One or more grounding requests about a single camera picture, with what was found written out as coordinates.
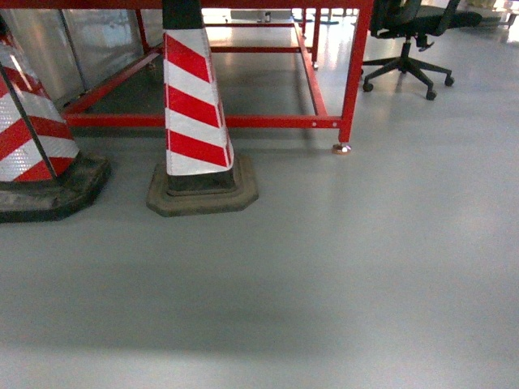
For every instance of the red white traffic cone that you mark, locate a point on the red white traffic cone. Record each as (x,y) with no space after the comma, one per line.
(201,174)

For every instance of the red white cone left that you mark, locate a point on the red white cone left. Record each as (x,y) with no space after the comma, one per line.
(44,175)

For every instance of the red metal table frame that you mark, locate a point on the red metal table frame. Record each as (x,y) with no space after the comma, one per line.
(76,116)

